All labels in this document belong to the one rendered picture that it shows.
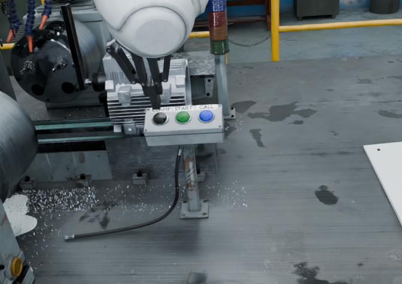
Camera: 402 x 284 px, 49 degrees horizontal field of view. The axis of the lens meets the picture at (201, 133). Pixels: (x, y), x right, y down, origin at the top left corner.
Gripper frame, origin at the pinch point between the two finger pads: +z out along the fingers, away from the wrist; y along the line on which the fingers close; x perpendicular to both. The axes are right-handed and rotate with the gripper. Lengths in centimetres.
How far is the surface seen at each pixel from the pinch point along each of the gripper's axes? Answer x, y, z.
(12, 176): 12.9, 29.9, 8.7
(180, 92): -14.8, -2.8, 15.8
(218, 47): -47, -12, 29
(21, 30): -279, 186, 190
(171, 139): 3.5, -2.1, 11.0
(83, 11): -66, 35, 26
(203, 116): 0.7, -9.3, 7.3
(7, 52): -272, 207, 210
